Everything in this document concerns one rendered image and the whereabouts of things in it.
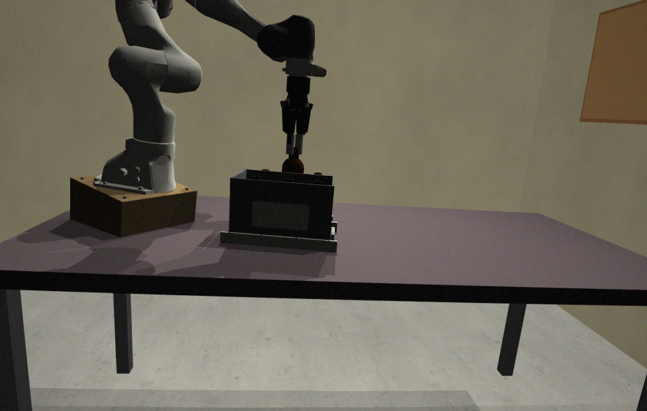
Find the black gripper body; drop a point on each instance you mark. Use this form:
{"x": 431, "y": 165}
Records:
{"x": 298, "y": 87}

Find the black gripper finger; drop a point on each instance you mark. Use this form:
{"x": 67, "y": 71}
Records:
{"x": 288, "y": 123}
{"x": 302, "y": 123}

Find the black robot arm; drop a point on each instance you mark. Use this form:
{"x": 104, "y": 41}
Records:
{"x": 142, "y": 71}

